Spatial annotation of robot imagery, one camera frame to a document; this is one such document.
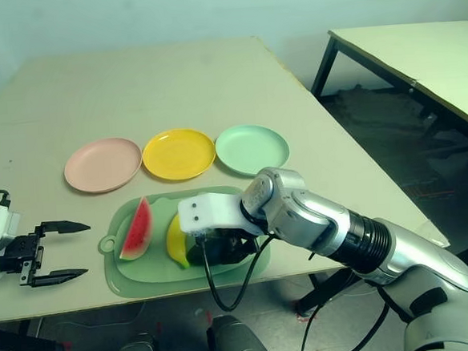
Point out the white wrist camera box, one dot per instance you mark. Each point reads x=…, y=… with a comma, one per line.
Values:
x=0, y=226
x=208, y=211

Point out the yellow plate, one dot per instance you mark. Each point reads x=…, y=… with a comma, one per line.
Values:
x=178, y=155

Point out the watermelon slice toy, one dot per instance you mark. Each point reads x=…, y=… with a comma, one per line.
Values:
x=137, y=234

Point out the green cutting mat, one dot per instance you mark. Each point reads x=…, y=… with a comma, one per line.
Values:
x=157, y=279

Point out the yellow banana toy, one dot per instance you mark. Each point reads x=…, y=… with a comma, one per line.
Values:
x=175, y=244

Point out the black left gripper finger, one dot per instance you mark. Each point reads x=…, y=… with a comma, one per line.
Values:
x=56, y=277
x=65, y=227

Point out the pink plate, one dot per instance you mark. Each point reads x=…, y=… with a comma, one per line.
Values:
x=103, y=166

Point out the grey right robot leg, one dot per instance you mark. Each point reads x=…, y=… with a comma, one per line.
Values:
x=238, y=344

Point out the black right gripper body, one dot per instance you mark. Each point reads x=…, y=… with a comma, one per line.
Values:
x=240, y=237

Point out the mint green plate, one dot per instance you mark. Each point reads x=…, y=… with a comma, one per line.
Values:
x=248, y=148

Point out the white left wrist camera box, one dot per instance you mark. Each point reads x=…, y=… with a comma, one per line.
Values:
x=0, y=226

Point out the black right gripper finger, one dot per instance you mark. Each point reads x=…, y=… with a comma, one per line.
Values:
x=241, y=254

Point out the black table leg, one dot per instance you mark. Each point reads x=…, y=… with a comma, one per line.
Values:
x=21, y=343
x=326, y=293

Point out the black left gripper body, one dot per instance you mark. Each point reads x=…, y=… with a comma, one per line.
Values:
x=18, y=255

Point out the dark green avocado toy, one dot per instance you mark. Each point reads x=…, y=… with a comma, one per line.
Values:
x=195, y=255

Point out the beige side table black legs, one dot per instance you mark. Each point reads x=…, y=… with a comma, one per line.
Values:
x=402, y=51

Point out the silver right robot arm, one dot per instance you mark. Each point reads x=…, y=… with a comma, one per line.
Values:
x=321, y=221

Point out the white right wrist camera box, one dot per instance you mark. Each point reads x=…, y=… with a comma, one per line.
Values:
x=208, y=211

